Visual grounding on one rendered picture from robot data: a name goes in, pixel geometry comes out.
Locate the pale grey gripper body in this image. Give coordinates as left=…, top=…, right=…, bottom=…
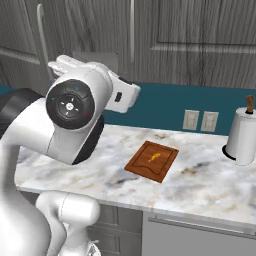
left=72, top=51, right=120, bottom=76

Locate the grey wood cabinet door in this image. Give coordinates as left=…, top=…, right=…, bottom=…
left=132, top=0, right=256, bottom=90
left=0, top=0, right=56, bottom=96
left=49, top=0, right=134, bottom=83

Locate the orange meat piece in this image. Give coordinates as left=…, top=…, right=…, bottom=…
left=147, top=152, right=162, bottom=163

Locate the brown wooden cutting board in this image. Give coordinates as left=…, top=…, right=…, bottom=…
left=124, top=140, right=180, bottom=184

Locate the grey lower cabinet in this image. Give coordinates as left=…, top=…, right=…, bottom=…
left=19, top=191, right=144, bottom=256

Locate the white paper towel roll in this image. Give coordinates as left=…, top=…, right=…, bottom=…
left=222, top=94, right=256, bottom=167

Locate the grey dishwasher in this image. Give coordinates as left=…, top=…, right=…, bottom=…
left=142, top=210, right=256, bottom=256

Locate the grey cabinet door handle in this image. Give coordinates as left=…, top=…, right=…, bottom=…
left=129, top=0, right=136, bottom=65
left=35, top=3, right=54, bottom=82

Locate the white wall outlet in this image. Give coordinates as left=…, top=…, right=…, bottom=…
left=200, top=111, right=220, bottom=133
left=182, top=109, right=200, bottom=131

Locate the grey dishwasher handle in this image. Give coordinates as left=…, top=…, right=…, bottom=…
left=147, top=215, right=256, bottom=240

